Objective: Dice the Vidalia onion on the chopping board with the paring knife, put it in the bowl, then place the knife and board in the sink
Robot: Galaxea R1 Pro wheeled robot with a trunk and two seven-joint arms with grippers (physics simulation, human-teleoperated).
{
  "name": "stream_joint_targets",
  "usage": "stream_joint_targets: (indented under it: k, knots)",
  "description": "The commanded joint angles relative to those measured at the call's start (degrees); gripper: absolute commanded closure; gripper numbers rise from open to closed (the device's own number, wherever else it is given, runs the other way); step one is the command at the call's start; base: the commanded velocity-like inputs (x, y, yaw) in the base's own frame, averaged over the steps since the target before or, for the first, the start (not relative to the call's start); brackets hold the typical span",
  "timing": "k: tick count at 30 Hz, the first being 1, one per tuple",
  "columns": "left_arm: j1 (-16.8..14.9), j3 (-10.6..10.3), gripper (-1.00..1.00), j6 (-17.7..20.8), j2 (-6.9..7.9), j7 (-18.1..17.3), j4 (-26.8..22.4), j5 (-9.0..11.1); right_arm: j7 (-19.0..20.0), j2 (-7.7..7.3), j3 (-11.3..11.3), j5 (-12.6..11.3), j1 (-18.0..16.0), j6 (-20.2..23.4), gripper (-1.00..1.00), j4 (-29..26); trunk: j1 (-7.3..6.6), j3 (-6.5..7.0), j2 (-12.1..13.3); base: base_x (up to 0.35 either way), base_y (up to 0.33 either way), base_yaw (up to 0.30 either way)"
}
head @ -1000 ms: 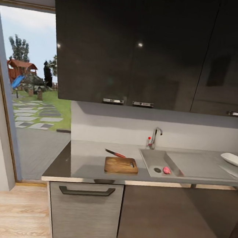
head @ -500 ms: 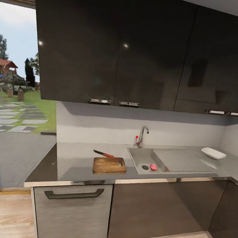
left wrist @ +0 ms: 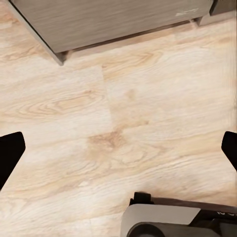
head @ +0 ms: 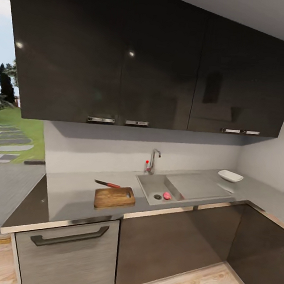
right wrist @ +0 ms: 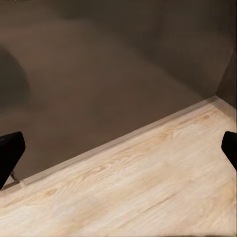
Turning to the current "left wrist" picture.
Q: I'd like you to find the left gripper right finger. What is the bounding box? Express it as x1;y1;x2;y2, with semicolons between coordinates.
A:
221;131;237;171

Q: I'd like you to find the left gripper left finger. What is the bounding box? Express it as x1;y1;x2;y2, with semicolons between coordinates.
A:
0;131;26;191

